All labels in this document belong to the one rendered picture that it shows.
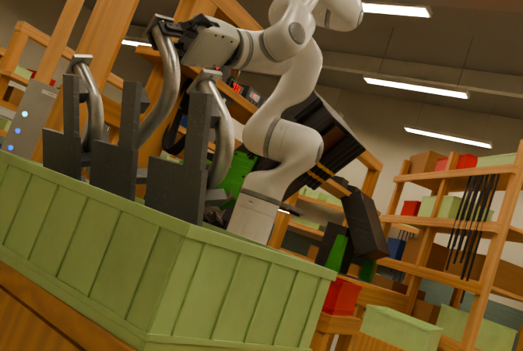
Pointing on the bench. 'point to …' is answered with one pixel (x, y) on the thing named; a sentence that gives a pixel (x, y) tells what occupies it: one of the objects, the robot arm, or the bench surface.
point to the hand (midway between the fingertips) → (164, 36)
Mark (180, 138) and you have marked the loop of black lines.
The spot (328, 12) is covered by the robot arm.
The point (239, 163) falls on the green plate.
